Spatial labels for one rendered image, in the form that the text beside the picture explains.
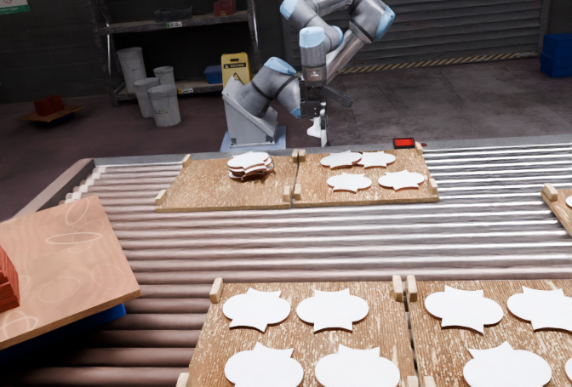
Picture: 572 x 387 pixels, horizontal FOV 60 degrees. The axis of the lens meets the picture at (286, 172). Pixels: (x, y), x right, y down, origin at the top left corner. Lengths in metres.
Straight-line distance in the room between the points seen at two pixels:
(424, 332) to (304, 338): 0.23
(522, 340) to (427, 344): 0.17
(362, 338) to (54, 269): 0.66
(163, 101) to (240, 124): 3.15
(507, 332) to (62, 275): 0.89
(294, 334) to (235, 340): 0.12
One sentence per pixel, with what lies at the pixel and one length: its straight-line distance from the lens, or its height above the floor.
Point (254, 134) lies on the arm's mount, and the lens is 2.03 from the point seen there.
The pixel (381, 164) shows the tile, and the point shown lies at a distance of 1.62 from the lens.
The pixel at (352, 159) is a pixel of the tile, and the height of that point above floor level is 0.96.
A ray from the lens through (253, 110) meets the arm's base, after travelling 2.00.
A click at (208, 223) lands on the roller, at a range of 1.45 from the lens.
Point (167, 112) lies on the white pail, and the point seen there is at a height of 0.15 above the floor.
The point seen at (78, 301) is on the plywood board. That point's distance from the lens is 1.07.
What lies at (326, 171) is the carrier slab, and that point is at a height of 0.94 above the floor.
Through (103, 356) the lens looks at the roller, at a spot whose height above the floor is 0.92.
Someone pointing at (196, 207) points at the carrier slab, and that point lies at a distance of 1.51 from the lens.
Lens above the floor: 1.64
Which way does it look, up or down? 25 degrees down
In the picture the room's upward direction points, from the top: 6 degrees counter-clockwise
